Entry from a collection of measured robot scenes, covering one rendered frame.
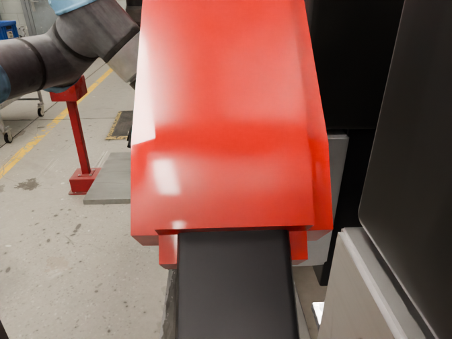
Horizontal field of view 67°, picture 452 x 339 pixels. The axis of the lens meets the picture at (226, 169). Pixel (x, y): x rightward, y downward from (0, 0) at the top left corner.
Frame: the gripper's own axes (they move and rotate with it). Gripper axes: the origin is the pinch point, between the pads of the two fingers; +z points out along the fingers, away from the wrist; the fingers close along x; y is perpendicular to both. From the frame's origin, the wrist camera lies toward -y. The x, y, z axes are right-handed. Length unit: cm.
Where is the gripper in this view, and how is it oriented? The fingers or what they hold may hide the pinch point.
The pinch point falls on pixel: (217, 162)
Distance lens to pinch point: 62.1
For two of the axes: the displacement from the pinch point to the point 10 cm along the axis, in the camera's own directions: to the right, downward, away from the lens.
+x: -0.5, -4.7, 8.8
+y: 7.7, -5.8, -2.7
